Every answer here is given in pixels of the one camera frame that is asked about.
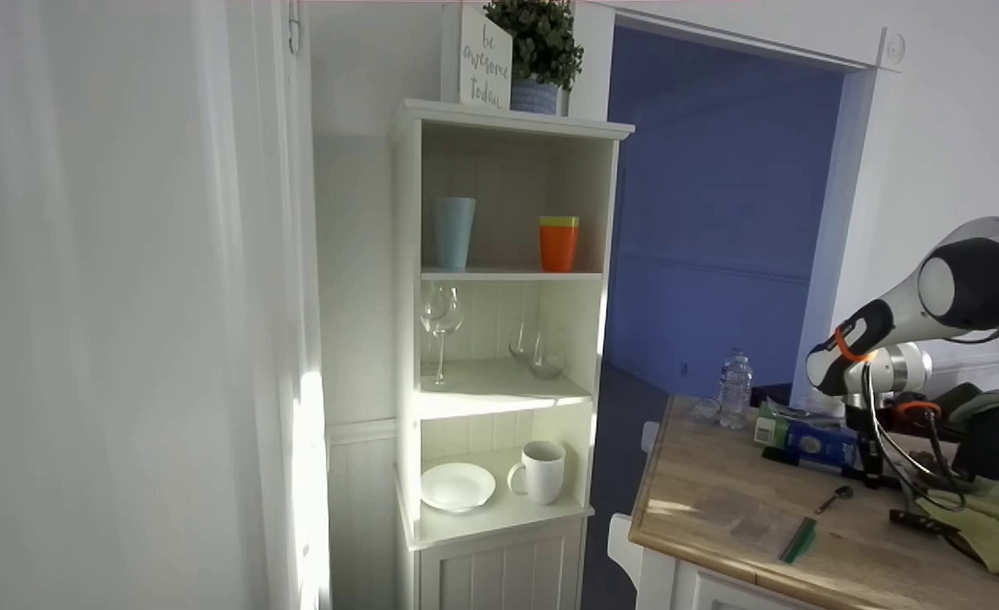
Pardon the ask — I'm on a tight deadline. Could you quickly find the orange cable tie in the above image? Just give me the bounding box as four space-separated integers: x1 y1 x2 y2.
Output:
827 330 873 367

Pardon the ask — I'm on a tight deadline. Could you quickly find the teal cup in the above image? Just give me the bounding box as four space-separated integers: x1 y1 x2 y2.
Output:
425 193 479 276

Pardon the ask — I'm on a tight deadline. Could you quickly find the blue box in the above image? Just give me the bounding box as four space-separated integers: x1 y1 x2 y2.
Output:
787 418 862 471

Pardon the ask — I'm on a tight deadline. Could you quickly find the green waffle cloth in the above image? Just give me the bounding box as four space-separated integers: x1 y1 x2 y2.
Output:
912 375 999 588

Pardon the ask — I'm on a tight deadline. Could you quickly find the white mug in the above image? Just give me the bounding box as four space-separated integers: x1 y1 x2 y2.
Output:
505 439 573 509

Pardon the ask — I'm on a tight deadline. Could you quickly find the small clear glass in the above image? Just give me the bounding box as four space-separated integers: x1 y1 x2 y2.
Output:
529 327 568 383
505 319 535 367

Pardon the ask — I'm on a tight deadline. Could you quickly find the potted green plant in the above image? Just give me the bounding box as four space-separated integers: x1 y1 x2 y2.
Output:
479 0 590 118

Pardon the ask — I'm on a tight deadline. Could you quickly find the green barcode package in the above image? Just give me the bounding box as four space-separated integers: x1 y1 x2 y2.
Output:
751 409 795 450

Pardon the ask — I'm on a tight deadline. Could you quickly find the metal spoon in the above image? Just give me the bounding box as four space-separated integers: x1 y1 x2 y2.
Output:
810 482 860 518

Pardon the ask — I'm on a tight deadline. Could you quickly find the tall wine glass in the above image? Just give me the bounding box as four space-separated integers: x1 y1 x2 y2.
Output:
419 280 466 395

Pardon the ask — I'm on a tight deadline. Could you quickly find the clear plastic bag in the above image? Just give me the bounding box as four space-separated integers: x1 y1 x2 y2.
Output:
697 488 801 548

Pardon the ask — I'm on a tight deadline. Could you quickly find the orange cup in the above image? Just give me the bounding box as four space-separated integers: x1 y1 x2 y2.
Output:
535 214 583 276

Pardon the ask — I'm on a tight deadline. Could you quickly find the clear water bottle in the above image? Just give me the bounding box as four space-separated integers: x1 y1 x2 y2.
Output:
710 352 759 439

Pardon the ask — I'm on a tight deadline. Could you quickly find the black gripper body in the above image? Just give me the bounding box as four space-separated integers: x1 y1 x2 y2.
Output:
845 395 904 492

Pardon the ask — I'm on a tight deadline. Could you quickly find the white plate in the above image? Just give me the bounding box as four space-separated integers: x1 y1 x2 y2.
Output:
417 459 501 518

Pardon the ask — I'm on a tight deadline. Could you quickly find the black slotted spatula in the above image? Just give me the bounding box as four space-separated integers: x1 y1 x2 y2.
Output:
888 498 963 541

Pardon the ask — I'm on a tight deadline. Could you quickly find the white lettered sign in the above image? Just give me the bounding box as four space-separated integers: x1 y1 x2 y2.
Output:
453 5 516 117

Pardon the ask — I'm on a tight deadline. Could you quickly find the white corner shelf cabinet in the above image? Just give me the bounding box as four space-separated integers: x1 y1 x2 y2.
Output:
388 94 640 610

